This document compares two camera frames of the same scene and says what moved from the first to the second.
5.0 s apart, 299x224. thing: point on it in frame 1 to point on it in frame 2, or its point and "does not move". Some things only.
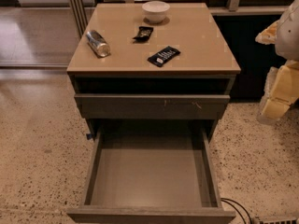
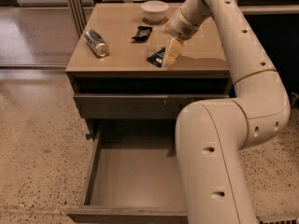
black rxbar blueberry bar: x=163 y=56 does not move
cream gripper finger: x=268 y=35 to x=166 y=29
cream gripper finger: x=276 y=108 to x=175 y=50
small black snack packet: x=143 y=35 does not move
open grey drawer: x=150 y=175 does not move
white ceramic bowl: x=155 y=10 does not move
